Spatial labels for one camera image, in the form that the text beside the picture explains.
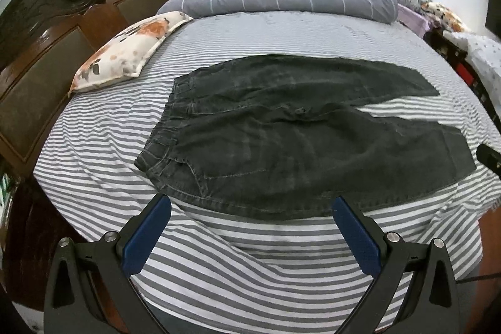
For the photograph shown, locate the dark grey denim pants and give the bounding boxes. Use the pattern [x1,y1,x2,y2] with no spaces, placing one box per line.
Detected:
[135,54,476,220]

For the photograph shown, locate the white dotted fabric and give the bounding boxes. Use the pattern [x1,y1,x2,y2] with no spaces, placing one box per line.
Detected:
[443,31,501,111]

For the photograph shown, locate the lilac folded blanket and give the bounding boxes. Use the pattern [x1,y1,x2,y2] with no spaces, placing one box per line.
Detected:
[397,4,431,38]

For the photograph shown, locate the floral clothes pile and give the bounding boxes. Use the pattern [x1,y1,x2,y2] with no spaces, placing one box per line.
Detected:
[397,0,471,32]

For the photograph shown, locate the grey checked rolled duvet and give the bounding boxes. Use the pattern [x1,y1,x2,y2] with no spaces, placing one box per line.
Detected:
[158,0,398,24]

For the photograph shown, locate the floral white orange pillow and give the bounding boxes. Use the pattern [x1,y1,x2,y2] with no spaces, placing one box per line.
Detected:
[69,11,193,94]

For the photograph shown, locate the dark carved wooden headboard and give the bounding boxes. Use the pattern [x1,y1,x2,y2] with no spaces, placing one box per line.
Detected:
[1,0,167,177]

